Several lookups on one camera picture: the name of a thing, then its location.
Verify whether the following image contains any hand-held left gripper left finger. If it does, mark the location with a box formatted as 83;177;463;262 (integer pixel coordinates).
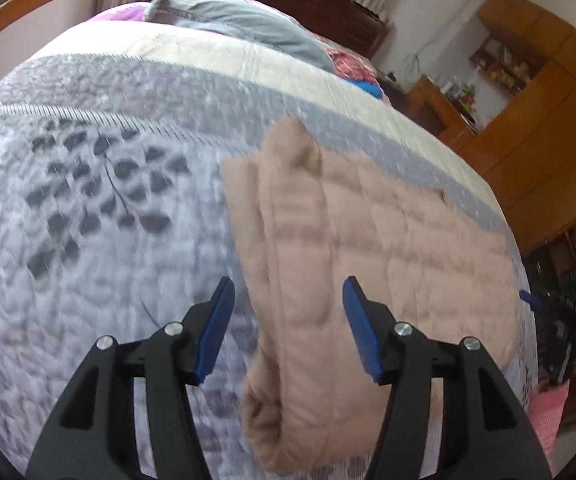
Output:
25;276;236;480

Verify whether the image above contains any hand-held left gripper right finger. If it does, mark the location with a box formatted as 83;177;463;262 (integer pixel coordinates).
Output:
343;276;553;480

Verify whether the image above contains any tan quilted coat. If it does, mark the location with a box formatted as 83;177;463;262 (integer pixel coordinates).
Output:
222;114;524;476

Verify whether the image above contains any pink bed skirt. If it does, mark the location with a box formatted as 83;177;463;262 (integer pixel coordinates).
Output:
530;382;568;456

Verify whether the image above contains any grey patterned bed quilt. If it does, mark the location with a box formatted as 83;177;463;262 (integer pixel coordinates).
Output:
0;22;541;480

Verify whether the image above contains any wooden wardrobe unit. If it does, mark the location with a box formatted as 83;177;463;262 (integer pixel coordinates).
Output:
438;0;576;257

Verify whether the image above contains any wooden desk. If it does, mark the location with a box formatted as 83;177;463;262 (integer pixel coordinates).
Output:
408;75;484;147

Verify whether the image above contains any row of shelf ornaments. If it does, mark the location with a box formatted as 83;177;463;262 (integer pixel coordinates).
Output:
470;35;530;97

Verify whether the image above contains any wooden nightstand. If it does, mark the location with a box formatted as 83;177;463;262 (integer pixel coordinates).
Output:
380;80;409;109

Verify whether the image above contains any pink floral pillow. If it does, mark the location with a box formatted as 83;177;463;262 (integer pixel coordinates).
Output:
325;45;379;86

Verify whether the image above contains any grey pillow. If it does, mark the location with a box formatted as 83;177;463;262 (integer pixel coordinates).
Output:
145;0;336;72

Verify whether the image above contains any pink bed sheet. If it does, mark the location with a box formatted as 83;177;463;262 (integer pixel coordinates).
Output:
86;2;153;24

